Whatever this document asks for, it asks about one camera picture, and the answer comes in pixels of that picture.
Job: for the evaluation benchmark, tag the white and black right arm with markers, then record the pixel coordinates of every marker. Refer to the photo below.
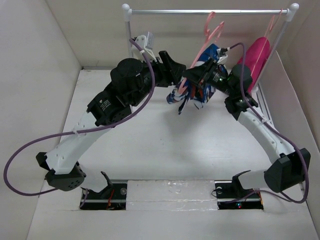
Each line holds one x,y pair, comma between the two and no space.
289,164

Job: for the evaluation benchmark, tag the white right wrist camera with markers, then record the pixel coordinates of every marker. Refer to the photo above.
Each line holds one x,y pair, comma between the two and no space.
221,55

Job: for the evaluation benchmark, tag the aluminium rail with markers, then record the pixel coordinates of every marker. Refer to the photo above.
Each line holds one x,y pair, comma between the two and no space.
262,101

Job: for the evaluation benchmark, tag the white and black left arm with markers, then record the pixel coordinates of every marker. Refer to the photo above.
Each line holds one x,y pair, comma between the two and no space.
131,82

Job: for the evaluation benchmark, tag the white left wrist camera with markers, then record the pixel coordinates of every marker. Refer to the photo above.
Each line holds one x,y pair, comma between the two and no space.
146,42

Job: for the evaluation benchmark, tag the blue patterned trousers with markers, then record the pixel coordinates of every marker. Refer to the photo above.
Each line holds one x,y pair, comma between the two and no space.
185,91

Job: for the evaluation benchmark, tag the white clothes rack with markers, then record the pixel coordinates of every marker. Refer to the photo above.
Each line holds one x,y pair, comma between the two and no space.
244,21

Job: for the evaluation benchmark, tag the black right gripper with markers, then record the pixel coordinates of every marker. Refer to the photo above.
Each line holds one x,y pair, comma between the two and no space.
196,74

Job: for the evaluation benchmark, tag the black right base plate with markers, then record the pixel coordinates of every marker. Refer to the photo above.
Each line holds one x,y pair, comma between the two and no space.
231,197

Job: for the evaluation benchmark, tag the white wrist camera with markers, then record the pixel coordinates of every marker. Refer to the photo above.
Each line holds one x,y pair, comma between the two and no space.
146,42
221,55

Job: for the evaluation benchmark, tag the magenta garment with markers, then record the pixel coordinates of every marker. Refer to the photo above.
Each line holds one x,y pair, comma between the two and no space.
249,63

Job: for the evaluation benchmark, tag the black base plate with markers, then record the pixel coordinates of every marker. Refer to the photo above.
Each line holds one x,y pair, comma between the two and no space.
231,197
115,200

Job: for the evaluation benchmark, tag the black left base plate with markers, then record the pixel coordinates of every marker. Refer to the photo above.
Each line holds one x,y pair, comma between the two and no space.
115,200

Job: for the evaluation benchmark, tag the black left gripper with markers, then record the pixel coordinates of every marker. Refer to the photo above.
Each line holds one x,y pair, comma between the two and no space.
170,71

